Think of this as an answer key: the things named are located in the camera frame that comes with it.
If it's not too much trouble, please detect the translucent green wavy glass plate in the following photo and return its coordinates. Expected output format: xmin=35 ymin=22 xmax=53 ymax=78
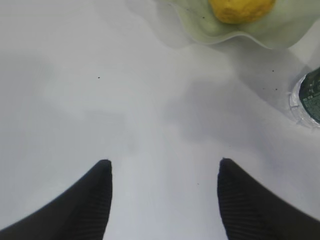
xmin=166 ymin=0 xmax=320 ymax=49

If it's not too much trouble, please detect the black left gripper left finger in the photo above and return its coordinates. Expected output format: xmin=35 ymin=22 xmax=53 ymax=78
xmin=0 ymin=159 xmax=113 ymax=240

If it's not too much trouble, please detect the clear water bottle green label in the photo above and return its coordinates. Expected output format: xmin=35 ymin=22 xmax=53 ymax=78
xmin=289 ymin=68 xmax=320 ymax=129

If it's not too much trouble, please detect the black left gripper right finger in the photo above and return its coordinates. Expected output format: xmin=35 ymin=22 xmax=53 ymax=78
xmin=217 ymin=158 xmax=320 ymax=240

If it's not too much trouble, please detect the yellow pear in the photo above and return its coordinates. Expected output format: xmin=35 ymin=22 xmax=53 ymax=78
xmin=208 ymin=0 xmax=276 ymax=25

